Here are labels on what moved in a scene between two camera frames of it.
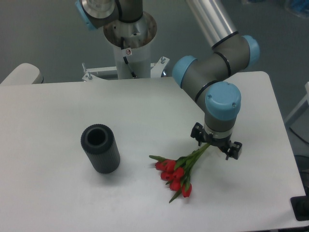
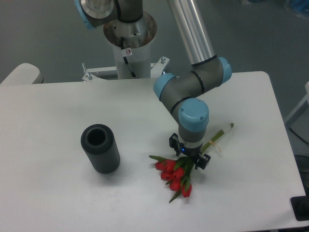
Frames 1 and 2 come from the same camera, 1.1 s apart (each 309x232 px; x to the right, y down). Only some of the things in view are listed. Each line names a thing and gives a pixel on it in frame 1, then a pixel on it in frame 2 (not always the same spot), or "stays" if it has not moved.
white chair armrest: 24,74 stays
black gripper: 215,141 → 192,153
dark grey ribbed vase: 98,142 stays
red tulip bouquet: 176,172 stays
